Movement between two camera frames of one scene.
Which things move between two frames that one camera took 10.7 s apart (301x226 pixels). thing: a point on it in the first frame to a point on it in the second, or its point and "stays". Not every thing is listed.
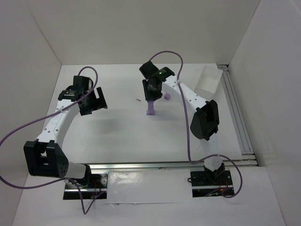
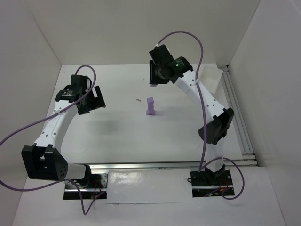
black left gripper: (93, 103) stays
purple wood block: (150, 112) stays
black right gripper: (153, 94) to (153, 73)
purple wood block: (150, 105) stays
